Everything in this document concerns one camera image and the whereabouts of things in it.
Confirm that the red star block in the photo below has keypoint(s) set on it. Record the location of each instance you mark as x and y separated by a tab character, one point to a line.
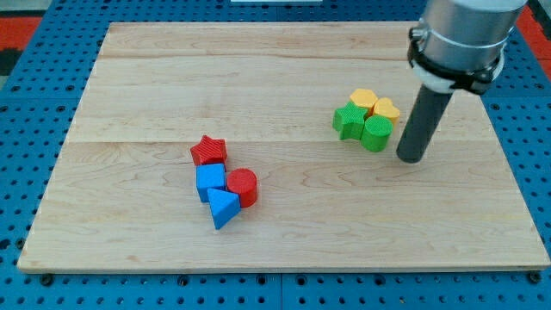
209	151

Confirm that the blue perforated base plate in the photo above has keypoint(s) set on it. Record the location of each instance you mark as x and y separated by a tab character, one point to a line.
38	99

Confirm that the blue cube block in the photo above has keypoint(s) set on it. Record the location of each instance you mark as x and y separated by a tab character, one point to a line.
209	176

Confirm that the red cylinder block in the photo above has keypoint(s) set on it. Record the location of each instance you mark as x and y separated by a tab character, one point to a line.
243	182

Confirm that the yellow hexagon block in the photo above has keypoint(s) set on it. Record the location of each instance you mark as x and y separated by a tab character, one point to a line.
365	99

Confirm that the green cylinder block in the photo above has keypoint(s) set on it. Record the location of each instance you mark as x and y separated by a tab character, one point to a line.
376	132

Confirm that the yellow heart block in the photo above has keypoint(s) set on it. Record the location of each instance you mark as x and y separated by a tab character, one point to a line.
384	107

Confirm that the wooden board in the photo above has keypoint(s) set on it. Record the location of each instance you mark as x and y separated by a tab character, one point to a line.
122	197

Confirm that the blue triangle block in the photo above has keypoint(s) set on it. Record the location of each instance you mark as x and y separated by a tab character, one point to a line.
224	206

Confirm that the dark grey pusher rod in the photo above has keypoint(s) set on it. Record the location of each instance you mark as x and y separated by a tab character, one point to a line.
422	122

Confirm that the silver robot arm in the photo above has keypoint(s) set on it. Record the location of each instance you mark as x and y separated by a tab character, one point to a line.
460	44

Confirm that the green star block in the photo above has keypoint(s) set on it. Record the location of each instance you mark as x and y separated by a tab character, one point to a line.
349	120

